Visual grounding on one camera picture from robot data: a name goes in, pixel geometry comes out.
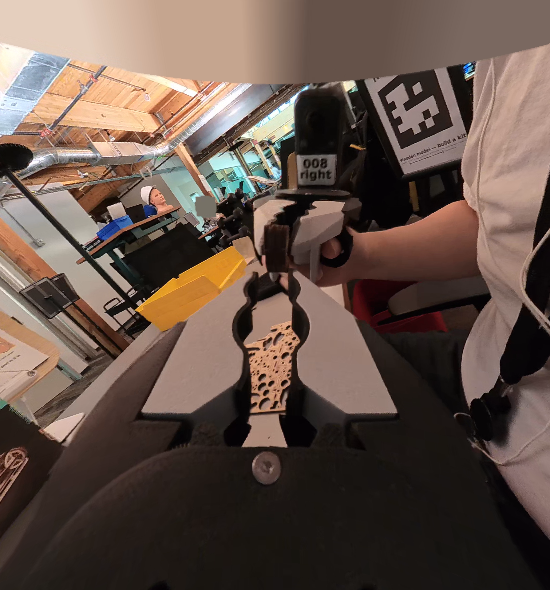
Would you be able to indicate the grey chair armrest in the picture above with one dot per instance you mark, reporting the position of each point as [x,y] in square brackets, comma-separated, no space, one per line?
[441,295]

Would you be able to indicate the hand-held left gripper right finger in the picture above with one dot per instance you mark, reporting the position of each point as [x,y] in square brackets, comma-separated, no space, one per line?
[344,364]

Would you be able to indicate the wooden top workbench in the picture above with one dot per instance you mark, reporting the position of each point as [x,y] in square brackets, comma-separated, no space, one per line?
[118,242]

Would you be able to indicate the black mesh holder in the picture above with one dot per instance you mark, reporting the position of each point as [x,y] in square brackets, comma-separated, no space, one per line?
[49,295]

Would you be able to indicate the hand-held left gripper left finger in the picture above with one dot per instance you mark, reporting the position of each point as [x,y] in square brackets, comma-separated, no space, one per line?
[196,364]

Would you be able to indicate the black and white tag sign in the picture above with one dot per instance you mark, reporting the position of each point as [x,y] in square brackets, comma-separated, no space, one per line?
[413,110]

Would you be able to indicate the black model kit box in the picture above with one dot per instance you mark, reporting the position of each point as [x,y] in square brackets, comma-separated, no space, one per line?
[7,461]

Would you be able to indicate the wall poster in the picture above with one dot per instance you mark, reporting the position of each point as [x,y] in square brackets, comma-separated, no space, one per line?
[2,350]

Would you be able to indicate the laser-cut wooden sheet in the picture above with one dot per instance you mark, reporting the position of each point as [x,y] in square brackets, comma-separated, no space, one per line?
[270,368]

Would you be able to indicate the person's right forearm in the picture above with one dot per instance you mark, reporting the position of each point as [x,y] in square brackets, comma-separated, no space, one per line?
[422,244]

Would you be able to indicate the mannequin head with helmet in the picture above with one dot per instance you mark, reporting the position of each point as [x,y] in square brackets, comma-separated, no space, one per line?
[154,198]

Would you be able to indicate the red bin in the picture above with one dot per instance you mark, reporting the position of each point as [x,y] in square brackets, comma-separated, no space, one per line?
[394,318]

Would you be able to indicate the dark wooden gear assembly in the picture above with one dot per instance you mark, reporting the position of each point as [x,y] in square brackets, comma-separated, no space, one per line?
[275,249]

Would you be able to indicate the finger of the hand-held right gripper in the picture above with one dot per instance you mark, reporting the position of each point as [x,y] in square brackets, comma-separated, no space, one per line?
[263,216]
[321,226]

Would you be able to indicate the blue plastic bin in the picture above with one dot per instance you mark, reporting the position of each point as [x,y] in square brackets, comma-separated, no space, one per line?
[113,228]

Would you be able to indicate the person in white t-shirt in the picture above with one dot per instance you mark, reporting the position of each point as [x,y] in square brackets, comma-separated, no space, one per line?
[510,184]

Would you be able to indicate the yellow plastic bin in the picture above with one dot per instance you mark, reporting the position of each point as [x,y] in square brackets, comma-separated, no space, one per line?
[187,295]

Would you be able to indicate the silver air duct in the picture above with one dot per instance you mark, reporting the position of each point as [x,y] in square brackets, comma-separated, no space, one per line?
[62,156]

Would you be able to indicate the person's right hand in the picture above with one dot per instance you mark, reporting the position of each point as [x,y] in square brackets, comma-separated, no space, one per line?
[360,258]

